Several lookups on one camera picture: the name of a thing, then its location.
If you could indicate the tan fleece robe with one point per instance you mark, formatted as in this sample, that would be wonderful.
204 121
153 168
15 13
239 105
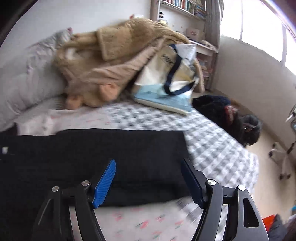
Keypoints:
99 65

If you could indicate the white swivel chair base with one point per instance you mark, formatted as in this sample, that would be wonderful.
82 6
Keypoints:
281 157

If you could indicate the black quilted jacket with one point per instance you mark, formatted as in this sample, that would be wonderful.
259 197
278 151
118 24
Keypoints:
147 170

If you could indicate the grey white pillow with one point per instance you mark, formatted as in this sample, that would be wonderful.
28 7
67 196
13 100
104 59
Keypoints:
31 77

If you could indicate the cream navy tote bag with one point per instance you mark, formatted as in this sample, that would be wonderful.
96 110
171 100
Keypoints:
168 79

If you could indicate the white bookshelf with books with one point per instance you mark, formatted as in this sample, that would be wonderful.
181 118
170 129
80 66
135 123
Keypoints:
200 22

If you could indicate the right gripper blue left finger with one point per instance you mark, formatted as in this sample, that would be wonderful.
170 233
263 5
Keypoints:
101 183

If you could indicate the dark clothes pile on floor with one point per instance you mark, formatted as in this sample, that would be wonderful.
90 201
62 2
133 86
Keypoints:
224 112

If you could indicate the red item on floor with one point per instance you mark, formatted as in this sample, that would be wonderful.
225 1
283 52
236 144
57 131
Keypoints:
268 221

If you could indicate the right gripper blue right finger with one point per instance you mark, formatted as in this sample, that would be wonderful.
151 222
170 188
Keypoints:
195 181

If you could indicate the white cherry print bedsheet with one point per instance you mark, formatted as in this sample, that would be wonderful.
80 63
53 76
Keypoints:
210 148

